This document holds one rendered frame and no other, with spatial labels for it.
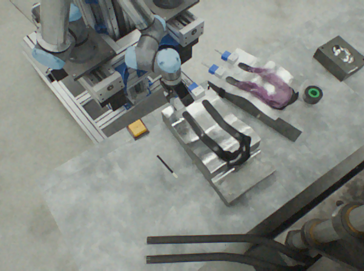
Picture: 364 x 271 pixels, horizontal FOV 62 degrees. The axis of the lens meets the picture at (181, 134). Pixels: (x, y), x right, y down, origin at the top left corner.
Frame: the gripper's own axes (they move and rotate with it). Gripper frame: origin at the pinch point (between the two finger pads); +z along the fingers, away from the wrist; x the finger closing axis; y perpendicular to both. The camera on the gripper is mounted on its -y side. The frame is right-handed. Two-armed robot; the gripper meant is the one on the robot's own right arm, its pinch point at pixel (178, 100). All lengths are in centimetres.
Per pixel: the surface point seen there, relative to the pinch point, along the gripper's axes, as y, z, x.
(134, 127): 3.6, 8.3, 22.6
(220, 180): -39.0, 2.3, 5.5
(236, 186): -44.7, 2.0, 1.7
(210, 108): -9.8, 6.5, -10.7
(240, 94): -11.9, 7.7, -26.2
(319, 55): -16, 19, -76
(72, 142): 51, 94, 68
